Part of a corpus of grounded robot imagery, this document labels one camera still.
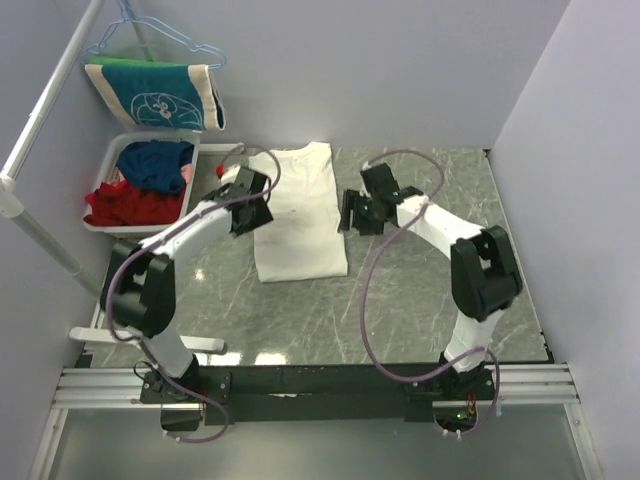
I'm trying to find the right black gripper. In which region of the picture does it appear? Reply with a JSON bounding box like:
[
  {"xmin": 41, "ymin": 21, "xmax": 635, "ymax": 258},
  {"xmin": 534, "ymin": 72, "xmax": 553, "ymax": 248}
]
[{"xmin": 337, "ymin": 190, "xmax": 385, "ymax": 237}]

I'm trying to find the white floral t shirt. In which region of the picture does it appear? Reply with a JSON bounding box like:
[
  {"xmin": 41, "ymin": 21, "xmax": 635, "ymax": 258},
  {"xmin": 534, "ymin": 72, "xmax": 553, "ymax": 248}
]
[{"xmin": 249, "ymin": 142, "xmax": 348, "ymax": 283}]

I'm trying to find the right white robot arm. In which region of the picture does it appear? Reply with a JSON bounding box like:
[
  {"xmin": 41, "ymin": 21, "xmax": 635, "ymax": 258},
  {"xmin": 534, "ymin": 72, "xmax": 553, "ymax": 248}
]
[{"xmin": 346, "ymin": 160, "xmax": 523, "ymax": 399}]

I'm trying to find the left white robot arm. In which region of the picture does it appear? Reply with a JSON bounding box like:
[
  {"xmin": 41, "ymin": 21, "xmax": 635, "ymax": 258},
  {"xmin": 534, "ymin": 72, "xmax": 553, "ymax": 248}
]
[{"xmin": 100, "ymin": 167, "xmax": 276, "ymax": 402}]

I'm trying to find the navy blue t shirt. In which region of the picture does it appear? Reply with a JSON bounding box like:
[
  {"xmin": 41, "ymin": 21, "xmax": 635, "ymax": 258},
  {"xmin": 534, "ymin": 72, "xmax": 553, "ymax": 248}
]
[{"xmin": 116, "ymin": 140, "xmax": 194, "ymax": 194}]

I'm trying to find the red t shirt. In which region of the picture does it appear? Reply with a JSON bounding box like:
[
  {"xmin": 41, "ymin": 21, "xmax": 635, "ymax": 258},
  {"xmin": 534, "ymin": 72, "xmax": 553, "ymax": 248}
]
[{"xmin": 83, "ymin": 180, "xmax": 186, "ymax": 227}]

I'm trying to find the teal cartoon towel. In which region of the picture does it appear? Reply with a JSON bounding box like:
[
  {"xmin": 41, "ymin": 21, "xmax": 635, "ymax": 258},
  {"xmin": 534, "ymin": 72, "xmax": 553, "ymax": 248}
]
[{"xmin": 85, "ymin": 57, "xmax": 226, "ymax": 131}]

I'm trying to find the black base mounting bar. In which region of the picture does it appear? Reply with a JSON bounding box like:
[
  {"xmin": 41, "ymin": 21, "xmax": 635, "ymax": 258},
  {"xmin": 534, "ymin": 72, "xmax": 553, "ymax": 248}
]
[{"xmin": 139, "ymin": 362, "xmax": 499, "ymax": 434}]

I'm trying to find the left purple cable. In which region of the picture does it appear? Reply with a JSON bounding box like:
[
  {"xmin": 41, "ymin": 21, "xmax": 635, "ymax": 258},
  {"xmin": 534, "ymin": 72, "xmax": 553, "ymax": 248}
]
[{"xmin": 105, "ymin": 144, "xmax": 282, "ymax": 445}]

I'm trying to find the purple cable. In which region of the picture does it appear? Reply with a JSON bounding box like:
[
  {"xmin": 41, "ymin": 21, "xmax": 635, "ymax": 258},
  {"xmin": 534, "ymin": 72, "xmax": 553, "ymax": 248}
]
[
  {"xmin": 358, "ymin": 148, "xmax": 502, "ymax": 437},
  {"xmin": 105, "ymin": 144, "xmax": 282, "ymax": 445}
]

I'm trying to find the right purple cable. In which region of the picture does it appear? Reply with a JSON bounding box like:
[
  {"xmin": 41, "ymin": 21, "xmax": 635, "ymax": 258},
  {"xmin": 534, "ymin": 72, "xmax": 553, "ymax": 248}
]
[{"xmin": 358, "ymin": 148, "xmax": 502, "ymax": 437}]

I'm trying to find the blue wire hanger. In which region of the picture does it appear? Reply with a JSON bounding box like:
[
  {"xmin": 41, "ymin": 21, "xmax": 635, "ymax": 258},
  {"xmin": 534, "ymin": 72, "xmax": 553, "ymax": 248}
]
[{"xmin": 81, "ymin": 1, "xmax": 228, "ymax": 70}]

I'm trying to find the white clothes rack frame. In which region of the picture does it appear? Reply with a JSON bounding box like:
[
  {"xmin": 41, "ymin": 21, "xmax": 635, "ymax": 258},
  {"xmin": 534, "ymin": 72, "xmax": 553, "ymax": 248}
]
[{"xmin": 0, "ymin": 0, "xmax": 246, "ymax": 356}]

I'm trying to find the aluminium rail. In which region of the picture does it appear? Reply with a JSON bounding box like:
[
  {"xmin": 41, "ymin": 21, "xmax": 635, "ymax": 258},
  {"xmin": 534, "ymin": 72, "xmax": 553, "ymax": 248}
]
[{"xmin": 52, "ymin": 364, "xmax": 580, "ymax": 410}]

